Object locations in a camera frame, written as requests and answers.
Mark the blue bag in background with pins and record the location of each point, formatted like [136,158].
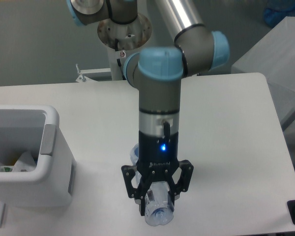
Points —
[276,10]

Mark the clear plastic wrapper bag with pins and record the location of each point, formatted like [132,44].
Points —
[25,163]

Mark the white covered side table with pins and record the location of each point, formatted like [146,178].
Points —
[274,57]

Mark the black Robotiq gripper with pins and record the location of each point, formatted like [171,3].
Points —
[159,155]

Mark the crushed clear plastic bottle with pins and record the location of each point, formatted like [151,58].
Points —
[159,208]

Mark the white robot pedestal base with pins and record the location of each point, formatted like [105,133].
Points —
[121,41]

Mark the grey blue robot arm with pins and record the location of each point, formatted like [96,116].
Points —
[156,72]

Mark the white table bracket left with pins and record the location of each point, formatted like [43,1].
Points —
[87,75]

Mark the white trash can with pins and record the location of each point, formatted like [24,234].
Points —
[36,164]

